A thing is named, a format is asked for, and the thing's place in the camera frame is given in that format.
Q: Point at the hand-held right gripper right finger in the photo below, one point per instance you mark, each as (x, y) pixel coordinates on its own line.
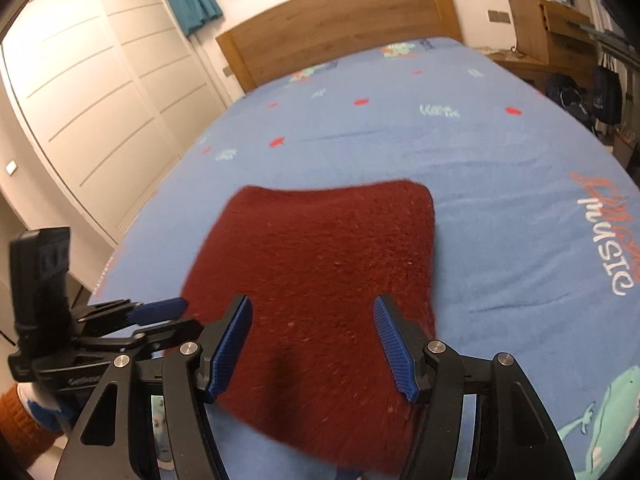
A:
(395, 350)

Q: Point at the white wardrobe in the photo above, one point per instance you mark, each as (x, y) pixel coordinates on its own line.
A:
(100, 85)

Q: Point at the white wall switch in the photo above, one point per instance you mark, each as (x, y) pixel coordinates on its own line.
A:
(11, 167)

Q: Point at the black backpack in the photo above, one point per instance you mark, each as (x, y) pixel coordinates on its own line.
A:
(570, 97)

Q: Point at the wooden desk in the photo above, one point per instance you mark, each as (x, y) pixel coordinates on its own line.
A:
(545, 35)

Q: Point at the person's left hand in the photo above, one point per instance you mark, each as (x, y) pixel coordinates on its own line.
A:
(42, 407)

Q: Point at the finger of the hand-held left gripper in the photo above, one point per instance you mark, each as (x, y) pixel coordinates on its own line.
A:
(170, 335)
(160, 310)

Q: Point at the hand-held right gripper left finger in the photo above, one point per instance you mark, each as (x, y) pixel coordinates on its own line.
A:
(231, 347)

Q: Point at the person's left forearm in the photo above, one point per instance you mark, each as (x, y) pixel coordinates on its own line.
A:
(22, 430)

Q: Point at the black hanging bag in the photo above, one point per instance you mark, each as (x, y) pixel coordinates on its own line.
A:
(607, 92)

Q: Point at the wooden headboard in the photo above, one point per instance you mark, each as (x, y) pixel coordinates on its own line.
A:
(340, 25)

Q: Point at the blue cartoon printed bedsheet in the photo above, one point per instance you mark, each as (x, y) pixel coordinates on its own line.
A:
(500, 170)

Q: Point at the dark red knitted cloth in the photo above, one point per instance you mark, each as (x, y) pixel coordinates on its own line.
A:
(320, 270)

